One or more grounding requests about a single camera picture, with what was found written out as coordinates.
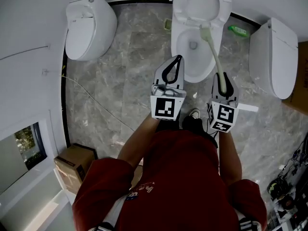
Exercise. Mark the person's black trouser leg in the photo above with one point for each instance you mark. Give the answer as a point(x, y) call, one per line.
point(192, 125)

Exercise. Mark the rounded white closed toilet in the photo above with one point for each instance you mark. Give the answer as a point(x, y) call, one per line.
point(93, 30)

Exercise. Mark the window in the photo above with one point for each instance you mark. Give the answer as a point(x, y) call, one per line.
point(26, 145)

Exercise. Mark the small white wall socket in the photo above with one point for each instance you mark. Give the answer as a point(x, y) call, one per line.
point(44, 72)

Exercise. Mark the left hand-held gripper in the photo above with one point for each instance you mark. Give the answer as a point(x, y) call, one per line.
point(166, 107)

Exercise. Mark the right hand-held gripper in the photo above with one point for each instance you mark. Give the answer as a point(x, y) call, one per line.
point(225, 115)

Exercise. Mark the small brown cardboard box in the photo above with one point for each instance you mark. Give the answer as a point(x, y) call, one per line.
point(72, 165)

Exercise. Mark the person's white shoe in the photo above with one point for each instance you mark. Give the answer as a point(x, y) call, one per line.
point(195, 112)

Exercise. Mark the green plastic bottle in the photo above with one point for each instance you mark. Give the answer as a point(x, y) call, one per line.
point(238, 31)

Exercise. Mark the person's left forearm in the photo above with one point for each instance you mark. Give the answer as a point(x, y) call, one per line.
point(138, 143)

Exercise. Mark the pale green toilet brush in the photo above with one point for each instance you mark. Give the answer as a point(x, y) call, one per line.
point(212, 47)

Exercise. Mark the person's red shirt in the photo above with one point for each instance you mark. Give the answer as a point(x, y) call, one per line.
point(178, 184)

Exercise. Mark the white toilet bowl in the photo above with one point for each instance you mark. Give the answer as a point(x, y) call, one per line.
point(204, 65)

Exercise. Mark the long white closed toilet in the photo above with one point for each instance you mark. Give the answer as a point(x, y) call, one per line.
point(274, 59)

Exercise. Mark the person's right forearm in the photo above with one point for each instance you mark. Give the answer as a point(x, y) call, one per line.
point(229, 160)

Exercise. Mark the small green brush holder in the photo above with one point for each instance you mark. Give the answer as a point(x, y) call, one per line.
point(167, 23)

